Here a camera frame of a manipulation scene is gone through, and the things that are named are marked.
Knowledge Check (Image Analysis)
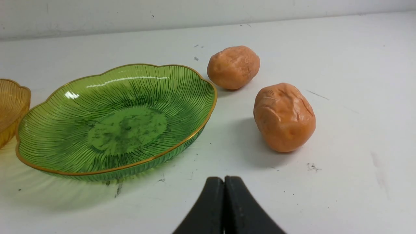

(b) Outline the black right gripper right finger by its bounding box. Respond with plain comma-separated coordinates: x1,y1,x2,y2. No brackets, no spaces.
224,176,285,234

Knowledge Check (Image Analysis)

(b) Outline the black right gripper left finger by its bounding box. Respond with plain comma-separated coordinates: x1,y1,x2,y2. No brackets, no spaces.
174,177,225,234

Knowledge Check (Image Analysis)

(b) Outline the orange-brown toy potato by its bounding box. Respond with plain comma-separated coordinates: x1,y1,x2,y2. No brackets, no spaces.
253,83,316,153
207,45,260,90

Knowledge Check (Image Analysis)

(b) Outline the green ribbed glass plate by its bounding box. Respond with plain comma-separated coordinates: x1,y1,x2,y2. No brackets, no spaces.
15,64,217,182

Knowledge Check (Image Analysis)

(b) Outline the amber ribbed glass plate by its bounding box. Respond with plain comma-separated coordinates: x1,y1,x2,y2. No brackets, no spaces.
0,79,31,148

